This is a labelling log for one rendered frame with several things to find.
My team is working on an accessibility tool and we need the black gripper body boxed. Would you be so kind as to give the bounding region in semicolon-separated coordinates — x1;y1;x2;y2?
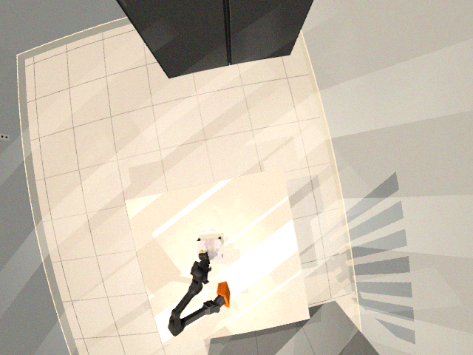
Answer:
198;253;211;273

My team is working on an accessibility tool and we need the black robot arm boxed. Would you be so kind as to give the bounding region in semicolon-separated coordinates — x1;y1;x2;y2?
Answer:
168;261;226;337

